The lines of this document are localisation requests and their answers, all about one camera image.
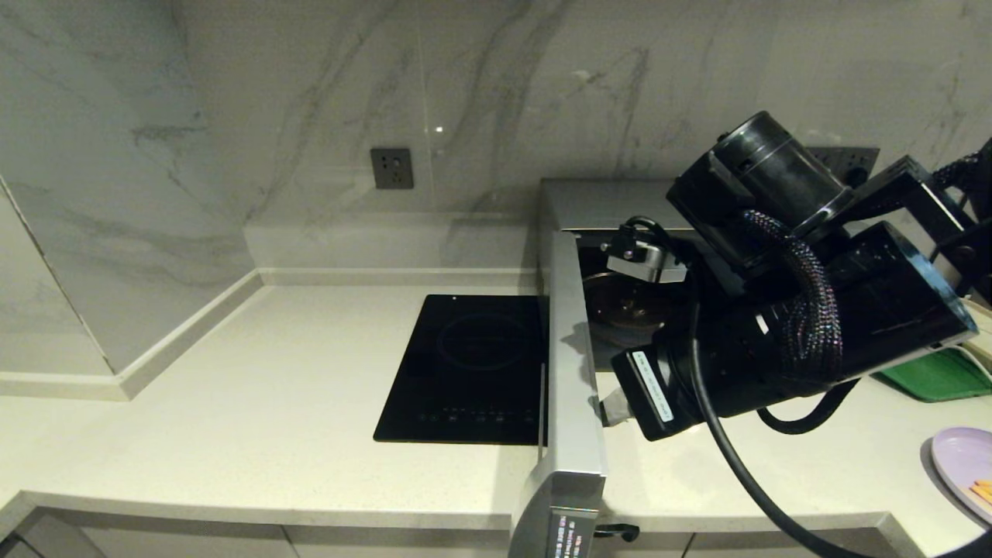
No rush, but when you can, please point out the grey double wall socket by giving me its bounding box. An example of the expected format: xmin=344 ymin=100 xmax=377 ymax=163
xmin=804 ymin=145 xmax=882 ymax=188

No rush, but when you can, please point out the green plastic tray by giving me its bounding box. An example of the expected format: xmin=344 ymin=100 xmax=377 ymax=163
xmin=874 ymin=347 xmax=992 ymax=404

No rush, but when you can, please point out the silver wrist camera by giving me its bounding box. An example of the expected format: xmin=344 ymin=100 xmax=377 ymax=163
xmin=605 ymin=239 xmax=690 ymax=285

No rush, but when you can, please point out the beige cabinet corner panel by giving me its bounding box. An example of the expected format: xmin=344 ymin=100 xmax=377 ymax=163
xmin=14 ymin=509 xmax=110 ymax=558

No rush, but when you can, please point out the microwave door with dark glass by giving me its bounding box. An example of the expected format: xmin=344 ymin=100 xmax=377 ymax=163
xmin=507 ymin=228 xmax=642 ymax=558

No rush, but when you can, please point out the cream rectangular box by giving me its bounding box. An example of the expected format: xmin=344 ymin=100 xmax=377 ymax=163
xmin=965 ymin=302 xmax=992 ymax=371

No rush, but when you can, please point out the lilac round plate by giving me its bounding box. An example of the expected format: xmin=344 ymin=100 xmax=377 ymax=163
xmin=930 ymin=426 xmax=992 ymax=525

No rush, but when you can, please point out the braided black cable sleeve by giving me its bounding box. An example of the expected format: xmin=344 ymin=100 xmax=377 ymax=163
xmin=742 ymin=208 xmax=847 ymax=382

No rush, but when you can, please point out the black induction cooktop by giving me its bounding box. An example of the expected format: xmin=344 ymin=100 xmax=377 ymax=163
xmin=373 ymin=293 xmax=553 ymax=446

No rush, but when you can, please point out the grey single wall socket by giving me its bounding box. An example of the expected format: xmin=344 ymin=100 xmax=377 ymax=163
xmin=369 ymin=146 xmax=415 ymax=191

